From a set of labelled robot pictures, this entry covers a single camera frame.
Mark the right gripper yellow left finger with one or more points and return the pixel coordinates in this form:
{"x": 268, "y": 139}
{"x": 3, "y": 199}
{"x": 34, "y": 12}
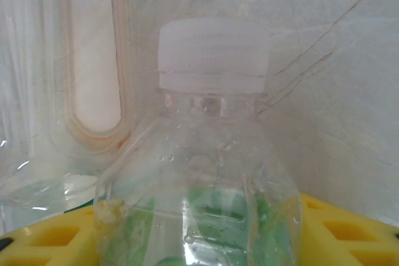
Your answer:
{"x": 18, "y": 255}

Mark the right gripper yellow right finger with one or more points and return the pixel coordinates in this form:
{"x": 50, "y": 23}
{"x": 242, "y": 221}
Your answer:
{"x": 318, "y": 247}

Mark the green label bottle white cap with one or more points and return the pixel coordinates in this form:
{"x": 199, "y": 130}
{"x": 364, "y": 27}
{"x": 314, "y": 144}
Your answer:
{"x": 212, "y": 54}

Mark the crushed clear bottle green label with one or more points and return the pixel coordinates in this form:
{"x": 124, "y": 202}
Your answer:
{"x": 74, "y": 185}

